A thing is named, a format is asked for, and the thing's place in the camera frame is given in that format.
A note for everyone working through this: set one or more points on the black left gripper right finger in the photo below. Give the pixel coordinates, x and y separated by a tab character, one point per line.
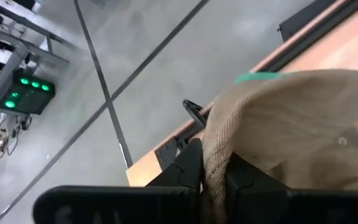
291	208

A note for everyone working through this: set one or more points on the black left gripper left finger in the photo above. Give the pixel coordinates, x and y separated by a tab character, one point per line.
120	205

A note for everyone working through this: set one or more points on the black clamp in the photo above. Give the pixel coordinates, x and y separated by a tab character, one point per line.
194	112

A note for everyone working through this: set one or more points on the teal plastic bin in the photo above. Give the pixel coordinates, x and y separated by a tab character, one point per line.
253	77

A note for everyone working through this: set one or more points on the black device with green lights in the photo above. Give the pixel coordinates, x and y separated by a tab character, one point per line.
30	99

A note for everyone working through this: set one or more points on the black flat panel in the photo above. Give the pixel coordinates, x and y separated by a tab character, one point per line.
303	18

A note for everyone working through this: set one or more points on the black corner bracket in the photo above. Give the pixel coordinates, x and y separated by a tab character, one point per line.
166	154

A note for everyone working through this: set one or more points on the black table edge rail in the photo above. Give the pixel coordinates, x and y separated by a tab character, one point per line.
306	42

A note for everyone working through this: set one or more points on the grey metal table frame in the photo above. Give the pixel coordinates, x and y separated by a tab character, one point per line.
8	73

